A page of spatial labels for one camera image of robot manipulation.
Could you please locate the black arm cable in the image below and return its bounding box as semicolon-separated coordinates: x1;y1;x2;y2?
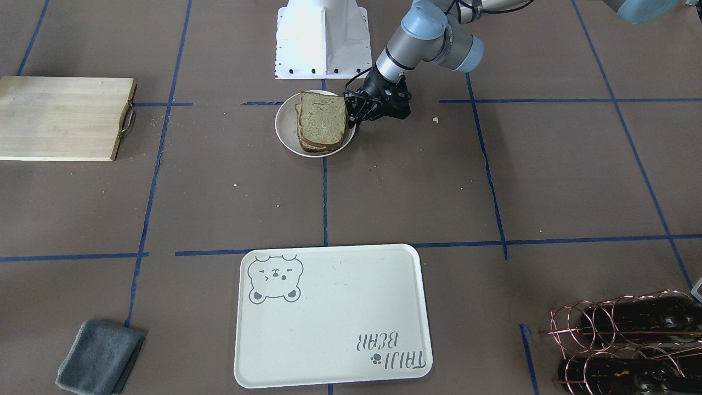
343;74;373;97

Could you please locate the cream bear tray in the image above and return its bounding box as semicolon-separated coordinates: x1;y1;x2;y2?
233;244;433;388

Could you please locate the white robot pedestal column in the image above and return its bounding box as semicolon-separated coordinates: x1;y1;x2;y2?
274;1;373;80

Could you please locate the green wine bottle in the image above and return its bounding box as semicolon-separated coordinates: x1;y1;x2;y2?
581;294;701;345
556;355;701;394

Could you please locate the wooden cutting board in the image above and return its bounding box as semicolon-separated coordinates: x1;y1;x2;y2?
1;76;137;161

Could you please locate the green wine bottle middle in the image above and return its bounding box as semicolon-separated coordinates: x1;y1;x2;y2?
581;294;701;345

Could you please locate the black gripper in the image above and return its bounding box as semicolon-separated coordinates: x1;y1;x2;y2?
343;66;412;128

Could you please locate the grey folded cloth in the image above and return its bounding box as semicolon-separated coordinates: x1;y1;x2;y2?
55;319;146;394

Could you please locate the copper wire bottle rack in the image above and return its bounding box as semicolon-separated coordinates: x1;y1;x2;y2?
546;290;701;394

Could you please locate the green wine bottle front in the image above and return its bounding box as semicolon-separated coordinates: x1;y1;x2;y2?
556;355;701;394

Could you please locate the bread slice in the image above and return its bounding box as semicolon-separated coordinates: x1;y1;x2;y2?
300;92;348;146
295;104;344;154

